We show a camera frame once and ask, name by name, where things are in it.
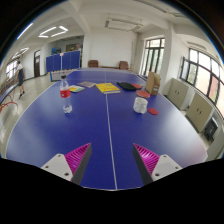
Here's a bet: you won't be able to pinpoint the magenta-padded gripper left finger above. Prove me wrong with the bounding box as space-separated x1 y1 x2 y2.
40 142 93 186

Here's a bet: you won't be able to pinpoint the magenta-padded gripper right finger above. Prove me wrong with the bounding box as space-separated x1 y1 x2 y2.
131 143 184 186

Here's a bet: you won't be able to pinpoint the clear red-labelled drink bottle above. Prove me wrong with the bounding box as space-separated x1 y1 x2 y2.
59 75 73 114

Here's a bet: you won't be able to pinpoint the flat round red coaster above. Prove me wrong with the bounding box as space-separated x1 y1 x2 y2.
147 107 160 116

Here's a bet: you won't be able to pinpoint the black bin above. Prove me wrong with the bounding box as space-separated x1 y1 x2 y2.
203 117 219 143

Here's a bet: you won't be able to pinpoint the beige two-door cabinet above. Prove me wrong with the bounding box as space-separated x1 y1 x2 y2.
167 78 190 111
185 92 214 134

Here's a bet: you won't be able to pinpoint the white cup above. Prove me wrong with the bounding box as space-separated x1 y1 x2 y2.
133 96 149 115

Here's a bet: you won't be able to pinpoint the brown cardboard box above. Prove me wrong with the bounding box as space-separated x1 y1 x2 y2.
145 71 162 97

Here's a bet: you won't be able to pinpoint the grey notebook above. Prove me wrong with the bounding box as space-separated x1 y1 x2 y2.
77 81 97 89

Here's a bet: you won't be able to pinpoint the yellow book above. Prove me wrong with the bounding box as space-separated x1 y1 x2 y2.
95 82 122 95

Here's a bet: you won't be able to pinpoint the person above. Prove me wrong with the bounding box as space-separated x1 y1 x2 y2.
15 60 26 100

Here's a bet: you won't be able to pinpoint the large dark-framed window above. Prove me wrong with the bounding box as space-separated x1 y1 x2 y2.
179 48 224 118

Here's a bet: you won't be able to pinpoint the dark door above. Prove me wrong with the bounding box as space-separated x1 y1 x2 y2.
33 49 42 78

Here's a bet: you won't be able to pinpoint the blue folded partition boards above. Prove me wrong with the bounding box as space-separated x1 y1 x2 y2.
45 50 82 73

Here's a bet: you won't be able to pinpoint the brown armchair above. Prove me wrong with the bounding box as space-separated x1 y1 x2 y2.
118 60 130 71
87 59 100 69

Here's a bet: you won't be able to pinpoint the tall dark-framed window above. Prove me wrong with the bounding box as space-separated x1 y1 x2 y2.
142 37 166 77

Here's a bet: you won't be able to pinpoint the ceiling lights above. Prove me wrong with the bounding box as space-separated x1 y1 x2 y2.
13 0 186 59

